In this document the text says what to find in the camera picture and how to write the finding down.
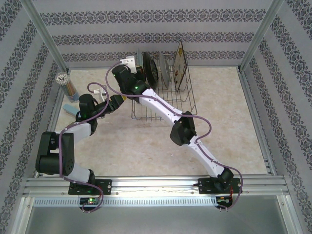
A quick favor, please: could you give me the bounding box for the black rimmed round plate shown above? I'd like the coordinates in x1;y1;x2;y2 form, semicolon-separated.
142;51;160;90

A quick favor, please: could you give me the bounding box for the round teal plate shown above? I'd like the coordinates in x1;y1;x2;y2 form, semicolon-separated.
136;48;145;67

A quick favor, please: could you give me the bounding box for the grey reindeer plate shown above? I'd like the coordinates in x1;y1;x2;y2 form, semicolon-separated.
159;55;172;89

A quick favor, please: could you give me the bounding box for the square floral plate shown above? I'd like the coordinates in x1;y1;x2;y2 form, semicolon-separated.
171;40;189;93

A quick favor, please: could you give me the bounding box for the clear tube of colour pencils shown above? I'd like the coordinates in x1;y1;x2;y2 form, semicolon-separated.
55;72;81;104

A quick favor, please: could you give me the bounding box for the left aluminium side rail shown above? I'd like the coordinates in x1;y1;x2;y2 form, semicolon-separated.
46;69;71;134

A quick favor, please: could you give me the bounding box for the aluminium side rail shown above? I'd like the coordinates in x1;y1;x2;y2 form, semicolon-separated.
46;69;71;134
237;67;277;176

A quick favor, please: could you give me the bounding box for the metal wire dish rack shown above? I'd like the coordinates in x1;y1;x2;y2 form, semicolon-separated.
131;52;198;121

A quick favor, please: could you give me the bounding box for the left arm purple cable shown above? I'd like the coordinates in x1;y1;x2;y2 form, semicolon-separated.
58;82;104;214

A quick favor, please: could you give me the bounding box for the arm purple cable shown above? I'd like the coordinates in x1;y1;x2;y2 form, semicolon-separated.
58;82;104;214
104;60;244;212

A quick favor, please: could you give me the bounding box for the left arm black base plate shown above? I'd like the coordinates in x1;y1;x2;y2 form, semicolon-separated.
68;179;112;195

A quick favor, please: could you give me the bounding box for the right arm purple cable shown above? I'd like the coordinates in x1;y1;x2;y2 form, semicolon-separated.
104;60;244;212

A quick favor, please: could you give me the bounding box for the left aluminium upright post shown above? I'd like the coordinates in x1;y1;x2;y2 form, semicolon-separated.
20;0;71;72

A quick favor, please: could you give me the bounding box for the aluminium upright post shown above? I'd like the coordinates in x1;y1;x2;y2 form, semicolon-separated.
20;0;71;72
240;0;285;72

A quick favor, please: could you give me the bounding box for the aluminium mounting rail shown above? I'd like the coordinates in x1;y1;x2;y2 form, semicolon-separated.
23;176;290;195

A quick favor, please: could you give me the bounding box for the slotted white cable duct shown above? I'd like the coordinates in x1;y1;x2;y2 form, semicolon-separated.
33;196;217;207

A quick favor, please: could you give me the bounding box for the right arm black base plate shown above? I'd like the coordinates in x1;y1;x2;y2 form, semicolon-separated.
198;177;242;195

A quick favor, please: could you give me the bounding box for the right aluminium side rail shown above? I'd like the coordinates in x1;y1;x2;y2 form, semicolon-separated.
237;67;277;176

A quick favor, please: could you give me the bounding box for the right aluminium upright post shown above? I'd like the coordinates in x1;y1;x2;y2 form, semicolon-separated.
240;0;285;72

